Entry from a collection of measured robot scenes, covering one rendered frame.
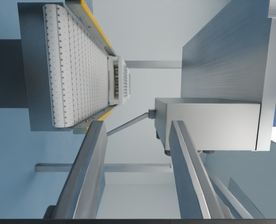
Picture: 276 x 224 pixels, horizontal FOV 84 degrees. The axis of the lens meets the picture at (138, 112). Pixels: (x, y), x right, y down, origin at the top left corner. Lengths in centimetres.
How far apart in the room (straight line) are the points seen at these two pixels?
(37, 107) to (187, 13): 386
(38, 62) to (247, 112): 47
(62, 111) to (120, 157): 418
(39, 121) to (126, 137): 382
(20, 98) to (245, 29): 64
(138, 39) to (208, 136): 355
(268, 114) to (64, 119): 44
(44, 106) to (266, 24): 51
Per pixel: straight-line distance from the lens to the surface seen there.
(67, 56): 39
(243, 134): 40
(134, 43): 380
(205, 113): 35
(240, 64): 48
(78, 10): 42
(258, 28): 45
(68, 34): 40
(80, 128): 37
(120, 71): 79
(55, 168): 174
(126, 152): 442
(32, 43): 44
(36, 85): 43
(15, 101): 59
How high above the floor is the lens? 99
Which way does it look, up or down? level
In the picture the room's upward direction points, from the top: 90 degrees clockwise
